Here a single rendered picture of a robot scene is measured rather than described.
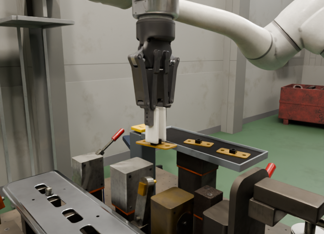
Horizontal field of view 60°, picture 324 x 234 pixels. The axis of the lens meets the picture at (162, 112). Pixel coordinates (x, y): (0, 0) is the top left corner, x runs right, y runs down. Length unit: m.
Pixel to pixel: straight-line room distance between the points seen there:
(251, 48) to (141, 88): 0.45
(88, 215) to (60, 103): 2.24
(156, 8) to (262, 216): 0.41
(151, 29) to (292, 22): 0.53
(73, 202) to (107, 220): 0.15
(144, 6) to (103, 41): 2.97
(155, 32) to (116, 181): 0.44
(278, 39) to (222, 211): 0.55
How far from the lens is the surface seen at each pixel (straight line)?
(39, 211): 0.87
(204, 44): 4.72
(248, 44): 0.86
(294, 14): 0.96
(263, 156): 0.78
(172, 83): 0.58
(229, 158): 0.74
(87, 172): 1.02
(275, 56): 0.96
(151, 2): 0.53
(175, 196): 0.71
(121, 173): 0.77
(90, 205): 0.86
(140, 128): 0.99
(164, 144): 0.56
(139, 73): 0.51
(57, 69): 2.94
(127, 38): 3.68
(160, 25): 0.53
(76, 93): 3.33
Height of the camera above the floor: 1.42
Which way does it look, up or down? 12 degrees down
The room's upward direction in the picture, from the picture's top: straight up
